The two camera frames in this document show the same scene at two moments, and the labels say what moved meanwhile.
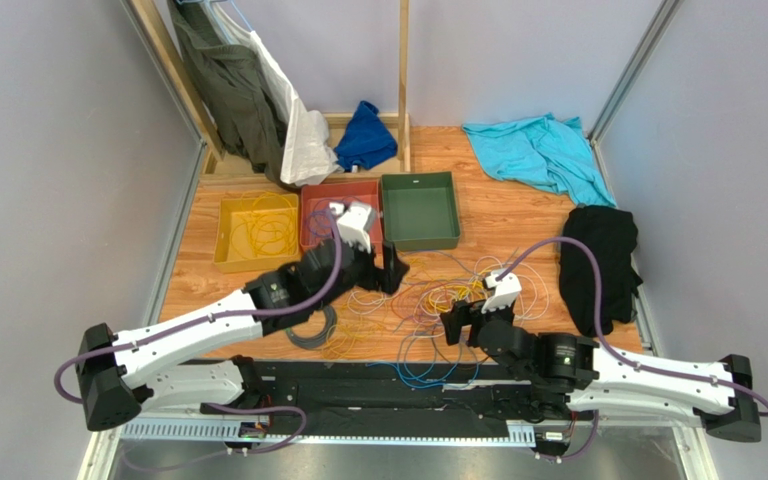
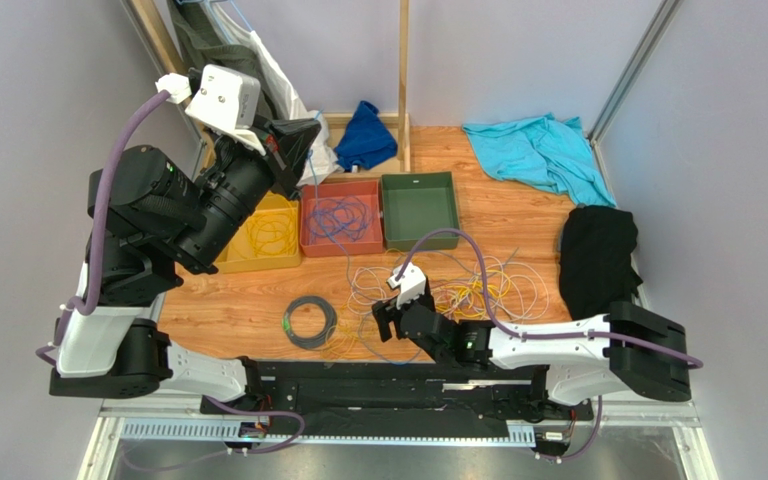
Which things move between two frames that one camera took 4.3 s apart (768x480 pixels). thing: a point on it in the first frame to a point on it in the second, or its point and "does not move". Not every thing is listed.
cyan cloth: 545,151 does not move
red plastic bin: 315,222 does not move
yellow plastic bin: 257,233 does not move
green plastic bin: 420,211 does not move
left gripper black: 389,277 to 285,147
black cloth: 615,231 does not move
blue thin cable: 398,372 to 342,215
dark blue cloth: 367,139 does not move
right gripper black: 471,322 to 396,318
